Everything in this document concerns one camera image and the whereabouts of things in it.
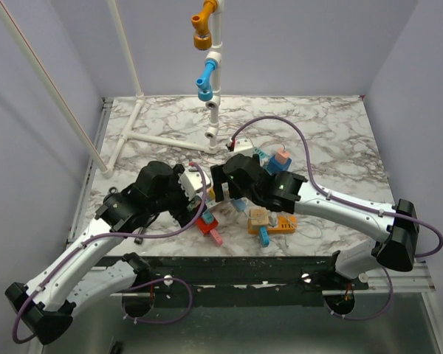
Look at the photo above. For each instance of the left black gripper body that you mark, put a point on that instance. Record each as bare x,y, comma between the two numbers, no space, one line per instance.
175,200

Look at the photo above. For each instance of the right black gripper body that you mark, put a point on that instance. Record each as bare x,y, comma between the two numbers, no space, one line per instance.
234,191

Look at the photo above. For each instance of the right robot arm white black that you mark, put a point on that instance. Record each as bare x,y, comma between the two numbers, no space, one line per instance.
392,230

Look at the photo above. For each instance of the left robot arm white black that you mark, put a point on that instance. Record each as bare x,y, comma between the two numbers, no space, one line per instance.
47,304

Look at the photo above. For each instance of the dark blue cube socket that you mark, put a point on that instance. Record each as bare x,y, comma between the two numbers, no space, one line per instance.
274,166

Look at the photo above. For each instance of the salmon plug on blue cube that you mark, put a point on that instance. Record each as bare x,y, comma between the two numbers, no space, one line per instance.
282,156

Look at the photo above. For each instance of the wooden cube socket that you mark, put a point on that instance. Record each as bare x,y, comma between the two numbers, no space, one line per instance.
258,217

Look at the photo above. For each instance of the teal cube plug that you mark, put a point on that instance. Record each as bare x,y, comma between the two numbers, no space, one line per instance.
207,217

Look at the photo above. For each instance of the red cube socket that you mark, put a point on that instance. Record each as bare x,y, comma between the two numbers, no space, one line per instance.
204,227

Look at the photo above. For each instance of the pink plug adapter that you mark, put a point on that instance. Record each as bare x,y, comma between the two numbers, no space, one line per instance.
215,236

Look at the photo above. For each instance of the light blue plug adapter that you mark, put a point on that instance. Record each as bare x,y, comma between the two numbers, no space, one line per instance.
263,236

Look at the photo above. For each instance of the teal USB power strip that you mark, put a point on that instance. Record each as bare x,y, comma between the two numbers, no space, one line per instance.
261,154

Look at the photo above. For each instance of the orange power strip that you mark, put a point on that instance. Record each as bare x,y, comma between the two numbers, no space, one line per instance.
285,225

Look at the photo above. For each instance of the blue valve fitting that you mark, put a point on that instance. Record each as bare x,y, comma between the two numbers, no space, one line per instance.
205,91

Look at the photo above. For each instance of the orange valve fitting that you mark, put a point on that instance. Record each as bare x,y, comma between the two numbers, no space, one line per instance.
200,22

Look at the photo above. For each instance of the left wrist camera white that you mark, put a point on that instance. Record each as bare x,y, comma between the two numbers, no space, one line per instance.
191,182

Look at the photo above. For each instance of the black mounting rail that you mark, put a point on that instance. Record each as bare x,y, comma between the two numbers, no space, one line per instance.
228,282

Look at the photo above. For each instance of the white PVC pipe frame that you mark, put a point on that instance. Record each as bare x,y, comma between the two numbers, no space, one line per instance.
127,133

